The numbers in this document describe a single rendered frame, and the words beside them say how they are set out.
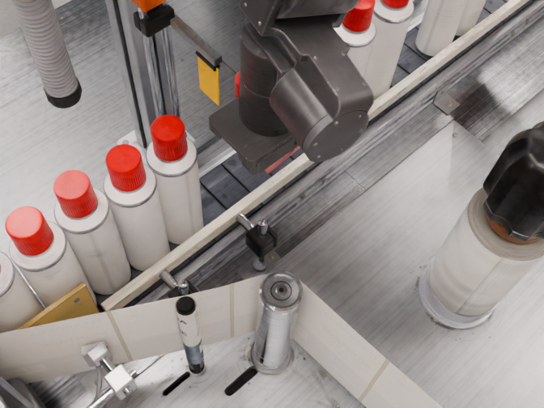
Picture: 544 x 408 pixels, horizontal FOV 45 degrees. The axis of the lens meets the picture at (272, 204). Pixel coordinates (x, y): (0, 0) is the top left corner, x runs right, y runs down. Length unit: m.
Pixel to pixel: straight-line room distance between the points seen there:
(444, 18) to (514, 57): 0.21
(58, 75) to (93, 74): 0.39
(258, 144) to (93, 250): 0.20
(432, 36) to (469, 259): 0.41
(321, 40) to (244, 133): 0.13
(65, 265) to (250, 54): 0.27
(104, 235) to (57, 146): 0.32
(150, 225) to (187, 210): 0.05
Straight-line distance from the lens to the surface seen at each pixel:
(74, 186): 0.61
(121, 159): 0.62
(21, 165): 0.95
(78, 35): 1.09
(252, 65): 0.53
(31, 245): 0.61
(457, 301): 0.73
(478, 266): 0.66
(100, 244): 0.66
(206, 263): 0.79
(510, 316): 0.82
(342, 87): 0.48
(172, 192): 0.68
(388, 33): 0.82
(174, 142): 0.62
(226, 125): 0.61
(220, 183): 0.83
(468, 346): 0.79
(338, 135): 0.50
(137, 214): 0.66
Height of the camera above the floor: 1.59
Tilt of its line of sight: 60 degrees down
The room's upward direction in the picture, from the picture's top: 6 degrees clockwise
